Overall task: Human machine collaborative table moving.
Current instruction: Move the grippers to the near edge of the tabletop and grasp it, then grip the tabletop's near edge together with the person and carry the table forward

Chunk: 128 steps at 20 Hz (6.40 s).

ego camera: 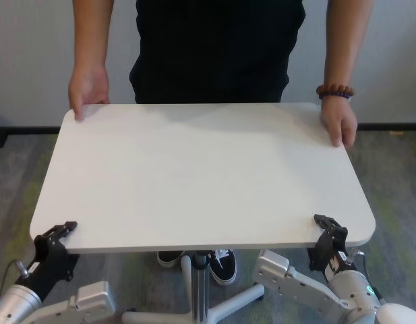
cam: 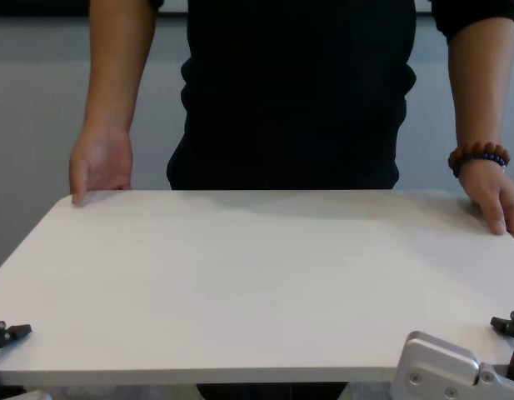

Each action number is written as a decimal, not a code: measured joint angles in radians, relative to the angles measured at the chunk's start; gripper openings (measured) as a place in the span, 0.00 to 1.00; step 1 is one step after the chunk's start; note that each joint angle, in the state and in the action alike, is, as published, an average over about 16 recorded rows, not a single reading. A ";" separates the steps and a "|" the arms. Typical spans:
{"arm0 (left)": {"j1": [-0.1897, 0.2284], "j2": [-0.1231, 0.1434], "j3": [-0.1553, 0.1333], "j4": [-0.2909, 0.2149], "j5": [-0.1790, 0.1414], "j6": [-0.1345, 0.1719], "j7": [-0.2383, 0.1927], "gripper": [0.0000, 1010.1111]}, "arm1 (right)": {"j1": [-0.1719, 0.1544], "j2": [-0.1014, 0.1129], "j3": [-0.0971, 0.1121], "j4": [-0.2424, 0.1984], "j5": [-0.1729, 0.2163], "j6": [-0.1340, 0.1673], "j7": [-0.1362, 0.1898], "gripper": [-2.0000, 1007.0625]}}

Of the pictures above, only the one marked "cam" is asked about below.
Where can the white rectangular table board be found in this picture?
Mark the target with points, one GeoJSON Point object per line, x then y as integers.
{"type": "Point", "coordinates": [248, 283]}

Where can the person's right forearm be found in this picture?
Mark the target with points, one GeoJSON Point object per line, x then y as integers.
{"type": "Point", "coordinates": [115, 71]}

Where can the person's left forearm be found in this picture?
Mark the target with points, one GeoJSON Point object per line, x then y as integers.
{"type": "Point", "coordinates": [481, 91]}

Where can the person's left hand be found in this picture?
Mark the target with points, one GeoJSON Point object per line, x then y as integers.
{"type": "Point", "coordinates": [498, 196]}

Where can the person's right hand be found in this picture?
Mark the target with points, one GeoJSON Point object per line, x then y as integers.
{"type": "Point", "coordinates": [102, 162]}

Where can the person's black-clothed body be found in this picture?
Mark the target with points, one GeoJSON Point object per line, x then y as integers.
{"type": "Point", "coordinates": [294, 91]}

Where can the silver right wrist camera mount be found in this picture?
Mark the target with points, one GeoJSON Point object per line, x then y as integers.
{"type": "Point", "coordinates": [431, 366]}

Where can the black wall trim strip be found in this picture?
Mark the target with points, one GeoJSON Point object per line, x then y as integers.
{"type": "Point", "coordinates": [31, 8]}

